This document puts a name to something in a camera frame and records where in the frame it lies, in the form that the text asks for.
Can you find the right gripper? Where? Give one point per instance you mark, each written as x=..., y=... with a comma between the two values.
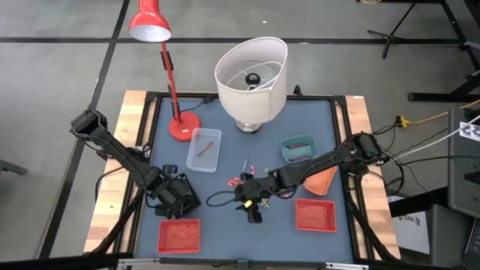
x=258, y=187

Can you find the red desk lamp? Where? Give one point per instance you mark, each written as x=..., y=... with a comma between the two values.
x=148, y=22

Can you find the teal plastic bin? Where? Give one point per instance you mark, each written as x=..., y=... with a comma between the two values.
x=300, y=152

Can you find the grey furniture foot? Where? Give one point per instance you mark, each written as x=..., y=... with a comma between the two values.
x=11, y=167

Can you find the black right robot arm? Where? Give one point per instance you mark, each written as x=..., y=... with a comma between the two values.
x=322, y=163

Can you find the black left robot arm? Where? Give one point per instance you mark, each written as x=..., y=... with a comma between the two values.
x=120, y=153

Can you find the dark grey case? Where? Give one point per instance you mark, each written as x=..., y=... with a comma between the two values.
x=446, y=240

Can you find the yellow crayon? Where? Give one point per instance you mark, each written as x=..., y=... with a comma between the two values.
x=267, y=171
x=264, y=203

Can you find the silver metal bracket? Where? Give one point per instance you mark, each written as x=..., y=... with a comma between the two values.
x=345, y=266
x=138, y=261

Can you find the black clamp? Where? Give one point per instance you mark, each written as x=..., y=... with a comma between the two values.
x=298, y=90

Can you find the orange plastic bin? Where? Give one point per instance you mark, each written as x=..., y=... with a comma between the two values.
x=320, y=183

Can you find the purple crayon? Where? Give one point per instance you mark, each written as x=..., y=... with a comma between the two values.
x=296, y=145
x=302, y=159

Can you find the clear plastic bin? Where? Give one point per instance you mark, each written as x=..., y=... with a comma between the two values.
x=210, y=157

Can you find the grey cabinet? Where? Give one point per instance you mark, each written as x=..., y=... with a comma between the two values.
x=465, y=180

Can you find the black mesh basket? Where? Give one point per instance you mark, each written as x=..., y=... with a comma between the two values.
x=195, y=202

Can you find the light blue crayon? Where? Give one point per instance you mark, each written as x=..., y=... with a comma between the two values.
x=245, y=165

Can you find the printed marker tag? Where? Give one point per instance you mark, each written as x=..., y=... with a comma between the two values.
x=470, y=131

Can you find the wooden table side board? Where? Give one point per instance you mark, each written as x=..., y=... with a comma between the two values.
x=356, y=112
x=131, y=108

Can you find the white shade silver table lamp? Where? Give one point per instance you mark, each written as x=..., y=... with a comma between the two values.
x=251, y=101

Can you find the black tripod stand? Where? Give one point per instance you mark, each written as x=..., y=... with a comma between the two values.
x=392, y=36

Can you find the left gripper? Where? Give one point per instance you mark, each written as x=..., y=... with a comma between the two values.
x=168, y=191

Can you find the red mesh basket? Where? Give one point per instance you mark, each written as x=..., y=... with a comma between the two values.
x=179, y=236
x=315, y=215

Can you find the white labelled box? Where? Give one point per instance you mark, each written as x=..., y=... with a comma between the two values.
x=410, y=232

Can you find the black aluminium table frame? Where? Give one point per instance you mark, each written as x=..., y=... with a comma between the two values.
x=318, y=96

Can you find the black floor stand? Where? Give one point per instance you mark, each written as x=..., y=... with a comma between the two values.
x=442, y=96

